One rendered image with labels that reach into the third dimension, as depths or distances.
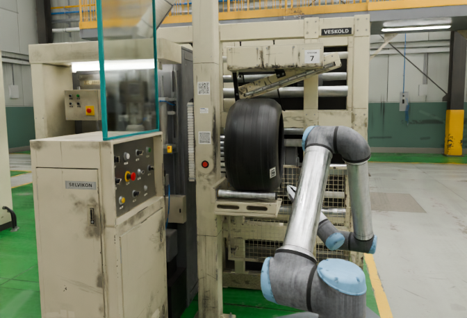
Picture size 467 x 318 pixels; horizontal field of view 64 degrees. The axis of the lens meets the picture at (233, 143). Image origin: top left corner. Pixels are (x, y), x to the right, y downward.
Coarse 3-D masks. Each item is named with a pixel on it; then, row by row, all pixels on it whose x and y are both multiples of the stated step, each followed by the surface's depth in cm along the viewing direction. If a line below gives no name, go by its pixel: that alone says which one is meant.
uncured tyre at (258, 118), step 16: (240, 112) 206; (256, 112) 204; (272, 112) 204; (240, 128) 200; (256, 128) 199; (272, 128) 199; (224, 144) 204; (240, 144) 199; (256, 144) 197; (272, 144) 198; (224, 160) 206; (240, 160) 200; (256, 160) 198; (272, 160) 199; (240, 176) 205; (256, 176) 203
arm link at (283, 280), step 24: (312, 144) 154; (312, 168) 148; (312, 192) 142; (312, 216) 138; (288, 240) 134; (312, 240) 135; (264, 264) 131; (288, 264) 127; (312, 264) 129; (264, 288) 127; (288, 288) 123
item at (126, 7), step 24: (96, 0) 153; (120, 0) 169; (144, 0) 192; (120, 24) 170; (144, 24) 193; (120, 48) 170; (144, 48) 193; (120, 72) 170; (144, 72) 193; (120, 96) 170; (144, 96) 194; (120, 120) 170; (144, 120) 194
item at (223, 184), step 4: (224, 176) 244; (220, 180) 233; (224, 180) 236; (216, 184) 221; (220, 184) 226; (224, 184) 236; (228, 184) 244; (212, 188) 213; (216, 188) 216; (220, 188) 226; (224, 188) 236; (228, 188) 246; (212, 192) 213; (216, 192) 216; (212, 196) 214; (216, 196) 216; (212, 200) 214; (216, 200) 215
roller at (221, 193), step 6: (222, 192) 216; (228, 192) 216; (234, 192) 215; (240, 192) 214; (246, 192) 214; (252, 192) 213; (258, 192) 212; (264, 192) 212; (270, 192) 211; (276, 192) 211; (240, 198) 215; (246, 198) 214; (252, 198) 213; (258, 198) 212; (264, 198) 211; (270, 198) 210; (276, 198) 210
